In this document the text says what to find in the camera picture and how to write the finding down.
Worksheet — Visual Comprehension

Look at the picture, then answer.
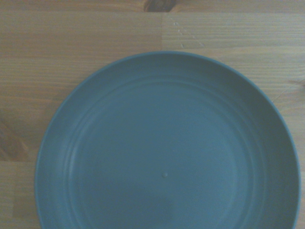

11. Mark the blue round plastic plate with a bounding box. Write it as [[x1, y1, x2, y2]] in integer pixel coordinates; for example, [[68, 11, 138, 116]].
[[34, 51, 300, 229]]

